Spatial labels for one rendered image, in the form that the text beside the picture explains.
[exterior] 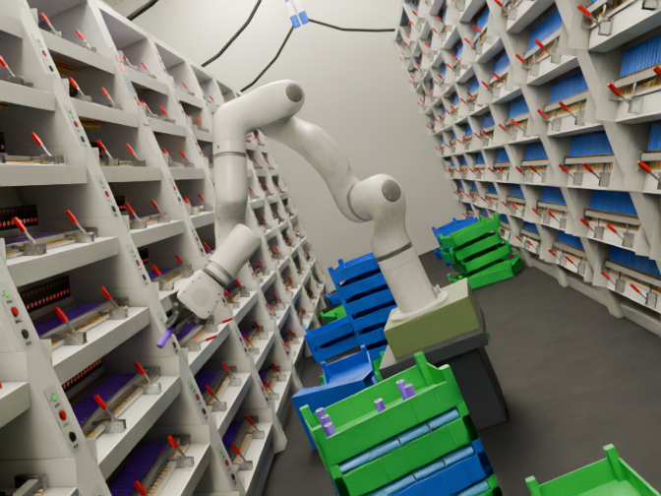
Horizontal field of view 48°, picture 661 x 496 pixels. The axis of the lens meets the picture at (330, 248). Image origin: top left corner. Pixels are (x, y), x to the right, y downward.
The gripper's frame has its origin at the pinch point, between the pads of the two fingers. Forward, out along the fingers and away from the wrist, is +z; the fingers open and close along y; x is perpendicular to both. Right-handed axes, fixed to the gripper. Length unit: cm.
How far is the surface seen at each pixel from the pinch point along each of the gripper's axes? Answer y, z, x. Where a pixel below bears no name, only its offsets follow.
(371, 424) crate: 30, -4, -62
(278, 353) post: 72, -28, 129
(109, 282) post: -18.7, 1.6, 10.3
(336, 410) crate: 32, -4, -42
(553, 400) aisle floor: 96, -49, -20
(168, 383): 8.0, 12.6, -1.2
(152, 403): 4.3, 18.5, -16.7
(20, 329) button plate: -31, 21, -52
